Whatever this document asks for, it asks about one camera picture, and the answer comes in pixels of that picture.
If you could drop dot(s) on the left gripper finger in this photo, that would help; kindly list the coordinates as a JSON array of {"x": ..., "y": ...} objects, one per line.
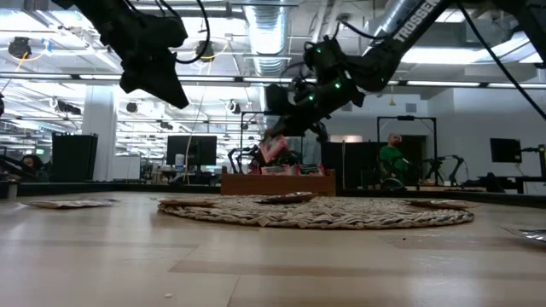
[
  {"x": 168, "y": 77},
  {"x": 138, "y": 83}
]

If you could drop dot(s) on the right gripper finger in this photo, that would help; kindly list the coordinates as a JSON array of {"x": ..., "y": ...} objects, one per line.
[{"x": 298, "y": 121}]

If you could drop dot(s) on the red tea packet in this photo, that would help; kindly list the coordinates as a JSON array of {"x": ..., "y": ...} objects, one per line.
[{"x": 312, "y": 170}]

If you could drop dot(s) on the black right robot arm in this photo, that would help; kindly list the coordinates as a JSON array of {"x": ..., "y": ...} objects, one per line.
[{"x": 405, "y": 34}]

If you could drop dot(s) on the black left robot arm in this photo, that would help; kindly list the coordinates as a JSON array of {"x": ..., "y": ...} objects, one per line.
[{"x": 98, "y": 10}]

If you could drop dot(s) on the black background robot arm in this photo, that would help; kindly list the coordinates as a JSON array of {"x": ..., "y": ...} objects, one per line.
[{"x": 452, "y": 162}]

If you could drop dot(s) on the black ceiling lamp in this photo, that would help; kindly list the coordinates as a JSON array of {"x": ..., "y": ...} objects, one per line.
[
  {"x": 20, "y": 48},
  {"x": 200, "y": 51}
]

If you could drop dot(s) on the white pillar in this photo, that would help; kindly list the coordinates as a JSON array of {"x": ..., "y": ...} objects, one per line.
[{"x": 100, "y": 128}]

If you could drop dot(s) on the yellow hanging pendant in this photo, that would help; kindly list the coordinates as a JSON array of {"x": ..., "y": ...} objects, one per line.
[{"x": 391, "y": 102}]

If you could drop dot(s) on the wooden organizer box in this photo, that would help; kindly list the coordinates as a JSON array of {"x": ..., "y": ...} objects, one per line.
[{"x": 277, "y": 185}]

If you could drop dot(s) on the black monitor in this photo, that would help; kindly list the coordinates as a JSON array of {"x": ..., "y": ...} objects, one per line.
[
  {"x": 505, "y": 150},
  {"x": 192, "y": 150}
]

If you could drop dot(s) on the person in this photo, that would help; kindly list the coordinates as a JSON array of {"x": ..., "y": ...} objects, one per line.
[
  {"x": 392, "y": 160},
  {"x": 32, "y": 167}
]

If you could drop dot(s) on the black cabinet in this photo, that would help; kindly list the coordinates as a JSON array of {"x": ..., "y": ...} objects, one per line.
[{"x": 74, "y": 158}]

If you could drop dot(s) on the round woven placemat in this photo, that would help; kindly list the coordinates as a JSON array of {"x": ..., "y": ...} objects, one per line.
[{"x": 341, "y": 217}]

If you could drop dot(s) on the black desk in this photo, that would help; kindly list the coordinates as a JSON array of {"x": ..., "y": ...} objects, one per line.
[{"x": 512, "y": 181}]

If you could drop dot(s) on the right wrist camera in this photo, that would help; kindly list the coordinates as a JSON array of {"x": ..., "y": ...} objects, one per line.
[{"x": 279, "y": 98}]

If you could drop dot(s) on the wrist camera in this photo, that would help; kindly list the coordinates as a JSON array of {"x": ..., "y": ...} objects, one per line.
[
  {"x": 166, "y": 34},
  {"x": 279, "y": 98}
]

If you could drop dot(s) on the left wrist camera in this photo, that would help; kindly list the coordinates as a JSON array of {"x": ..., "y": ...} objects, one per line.
[{"x": 166, "y": 34}]

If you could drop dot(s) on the black aluminium table frame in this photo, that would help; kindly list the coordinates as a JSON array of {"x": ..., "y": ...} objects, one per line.
[{"x": 85, "y": 187}]

